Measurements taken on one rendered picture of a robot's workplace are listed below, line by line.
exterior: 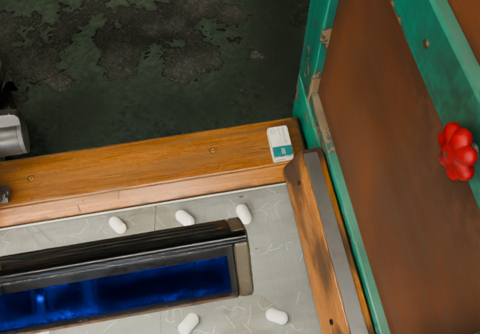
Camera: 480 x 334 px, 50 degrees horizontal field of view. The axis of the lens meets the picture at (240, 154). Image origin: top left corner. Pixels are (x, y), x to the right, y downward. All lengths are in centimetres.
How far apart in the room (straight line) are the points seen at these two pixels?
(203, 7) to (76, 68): 56
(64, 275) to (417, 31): 37
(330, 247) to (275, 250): 14
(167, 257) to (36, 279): 12
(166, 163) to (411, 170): 48
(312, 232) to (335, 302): 11
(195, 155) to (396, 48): 47
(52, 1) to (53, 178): 146
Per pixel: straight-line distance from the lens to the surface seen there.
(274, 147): 90
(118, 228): 88
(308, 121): 89
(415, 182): 54
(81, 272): 50
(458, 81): 42
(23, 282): 51
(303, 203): 80
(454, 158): 39
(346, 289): 74
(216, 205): 90
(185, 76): 197
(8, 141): 87
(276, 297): 85
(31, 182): 95
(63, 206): 93
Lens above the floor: 157
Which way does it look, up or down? 62 degrees down
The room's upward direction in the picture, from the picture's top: straight up
